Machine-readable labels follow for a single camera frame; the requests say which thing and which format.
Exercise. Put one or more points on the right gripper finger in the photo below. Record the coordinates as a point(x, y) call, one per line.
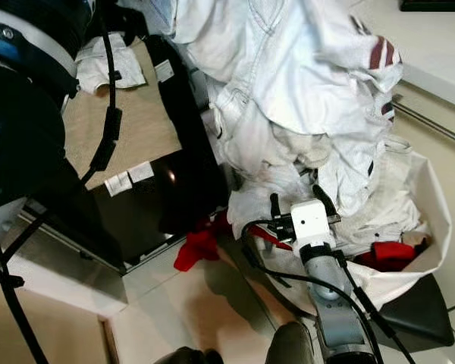
point(324, 196)
point(275, 208)

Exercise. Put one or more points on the white jacket with red stripes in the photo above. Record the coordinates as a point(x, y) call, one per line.
point(303, 68)

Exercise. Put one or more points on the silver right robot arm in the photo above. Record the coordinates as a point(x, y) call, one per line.
point(334, 303)

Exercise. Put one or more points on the white crumpled garment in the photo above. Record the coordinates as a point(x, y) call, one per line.
point(383, 216)

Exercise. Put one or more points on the red crumpled cloth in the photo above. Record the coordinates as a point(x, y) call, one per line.
point(201, 244)

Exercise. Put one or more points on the red garment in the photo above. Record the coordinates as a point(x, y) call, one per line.
point(394, 254)

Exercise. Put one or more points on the black fabric hamper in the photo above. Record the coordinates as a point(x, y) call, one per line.
point(189, 144)

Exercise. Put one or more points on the white fabric laundry bag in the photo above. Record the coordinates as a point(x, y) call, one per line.
point(436, 220)

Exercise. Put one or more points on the dark right robot leg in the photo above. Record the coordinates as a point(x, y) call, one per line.
point(292, 343)

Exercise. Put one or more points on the dark robot leg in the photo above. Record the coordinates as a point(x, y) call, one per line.
point(292, 343)
point(188, 356)

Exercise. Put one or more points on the white paper label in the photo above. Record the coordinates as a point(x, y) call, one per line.
point(142, 171)
point(117, 184)

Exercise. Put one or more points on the dark left robot leg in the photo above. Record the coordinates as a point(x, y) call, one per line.
point(188, 356)

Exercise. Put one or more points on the white hamper tag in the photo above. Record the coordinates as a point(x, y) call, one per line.
point(164, 70)

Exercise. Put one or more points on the grey metal floor plate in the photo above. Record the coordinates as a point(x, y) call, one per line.
point(61, 269)

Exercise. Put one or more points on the white folded cloth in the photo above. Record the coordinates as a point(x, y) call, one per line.
point(106, 64)

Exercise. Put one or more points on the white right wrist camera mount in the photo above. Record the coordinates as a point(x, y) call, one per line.
point(309, 221)

